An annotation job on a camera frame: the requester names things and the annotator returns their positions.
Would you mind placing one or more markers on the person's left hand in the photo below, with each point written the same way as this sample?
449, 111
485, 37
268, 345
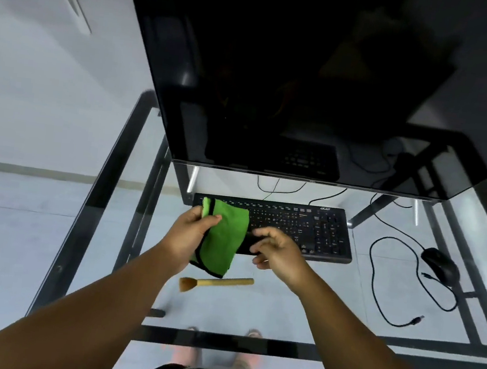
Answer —
184, 241

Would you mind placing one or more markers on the person's right hand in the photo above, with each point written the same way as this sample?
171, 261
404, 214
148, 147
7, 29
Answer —
285, 259

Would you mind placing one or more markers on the person's left thumb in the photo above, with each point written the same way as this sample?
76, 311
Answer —
211, 221

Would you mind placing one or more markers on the person's right thumb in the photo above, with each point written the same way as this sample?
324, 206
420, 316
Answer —
260, 262

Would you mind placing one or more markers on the green cleaning cloth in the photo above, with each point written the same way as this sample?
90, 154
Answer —
224, 237

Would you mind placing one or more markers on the person's right forearm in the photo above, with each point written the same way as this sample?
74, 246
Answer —
365, 349

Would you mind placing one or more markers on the person's left forearm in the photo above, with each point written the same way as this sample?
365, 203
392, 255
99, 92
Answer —
80, 312

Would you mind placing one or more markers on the black keyboard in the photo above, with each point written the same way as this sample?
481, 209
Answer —
325, 235

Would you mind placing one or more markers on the person's right foot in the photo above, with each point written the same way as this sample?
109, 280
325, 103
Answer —
248, 353

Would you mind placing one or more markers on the person's foot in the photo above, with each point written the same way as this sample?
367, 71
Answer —
248, 353
187, 353

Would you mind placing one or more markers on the person's left foot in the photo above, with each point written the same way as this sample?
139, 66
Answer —
187, 353

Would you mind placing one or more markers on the black computer monitor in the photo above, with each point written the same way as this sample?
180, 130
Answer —
308, 80

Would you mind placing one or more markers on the black computer mouse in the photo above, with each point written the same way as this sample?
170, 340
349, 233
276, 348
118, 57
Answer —
441, 265

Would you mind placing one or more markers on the black metal desk frame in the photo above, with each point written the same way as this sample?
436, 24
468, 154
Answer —
90, 217

